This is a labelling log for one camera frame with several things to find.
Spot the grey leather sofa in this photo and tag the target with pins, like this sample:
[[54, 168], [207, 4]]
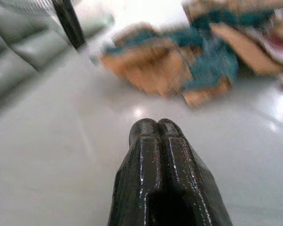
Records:
[[19, 47]]

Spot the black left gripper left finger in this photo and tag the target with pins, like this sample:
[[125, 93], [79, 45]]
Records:
[[136, 169]]

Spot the black table leg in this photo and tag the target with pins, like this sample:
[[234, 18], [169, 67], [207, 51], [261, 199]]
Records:
[[69, 23]]

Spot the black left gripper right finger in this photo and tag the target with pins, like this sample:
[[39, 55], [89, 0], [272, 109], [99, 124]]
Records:
[[186, 169]]

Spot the teal and tan snack bag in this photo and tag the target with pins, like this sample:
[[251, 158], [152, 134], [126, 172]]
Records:
[[160, 68], [240, 44]]

